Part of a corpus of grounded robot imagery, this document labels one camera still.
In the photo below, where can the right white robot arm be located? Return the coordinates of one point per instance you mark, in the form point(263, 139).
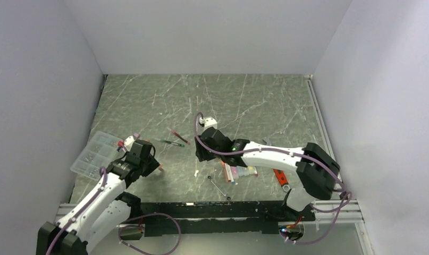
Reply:
point(316, 170)

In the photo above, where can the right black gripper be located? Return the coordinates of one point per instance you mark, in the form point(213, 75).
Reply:
point(202, 154)

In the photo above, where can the blue highlighter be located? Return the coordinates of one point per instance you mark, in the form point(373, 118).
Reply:
point(240, 171)

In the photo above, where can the pink highlighter body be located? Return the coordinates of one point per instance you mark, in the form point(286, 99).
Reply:
point(234, 172)

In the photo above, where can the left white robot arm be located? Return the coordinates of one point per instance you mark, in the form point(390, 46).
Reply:
point(106, 206)

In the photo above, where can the red capped white marker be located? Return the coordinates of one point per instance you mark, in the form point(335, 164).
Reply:
point(228, 173)

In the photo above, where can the aluminium side rail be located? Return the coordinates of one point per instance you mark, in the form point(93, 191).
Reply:
point(308, 79)

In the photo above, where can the silver ratchet wrench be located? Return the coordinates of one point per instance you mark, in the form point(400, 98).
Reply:
point(219, 189)

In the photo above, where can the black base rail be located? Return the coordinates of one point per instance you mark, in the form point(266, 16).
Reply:
point(214, 217)

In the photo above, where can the blue capped white marker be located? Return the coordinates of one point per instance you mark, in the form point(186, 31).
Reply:
point(233, 178)

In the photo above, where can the green marker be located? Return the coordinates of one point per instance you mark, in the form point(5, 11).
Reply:
point(170, 142)

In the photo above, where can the clear plastic parts box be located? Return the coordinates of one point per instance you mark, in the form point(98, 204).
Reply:
point(100, 150)

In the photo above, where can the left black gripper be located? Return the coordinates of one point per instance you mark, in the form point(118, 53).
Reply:
point(153, 164)

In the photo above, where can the orange marker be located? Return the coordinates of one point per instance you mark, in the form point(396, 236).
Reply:
point(225, 172)

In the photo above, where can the orange highlighter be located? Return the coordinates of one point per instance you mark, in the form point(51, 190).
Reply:
point(246, 171)

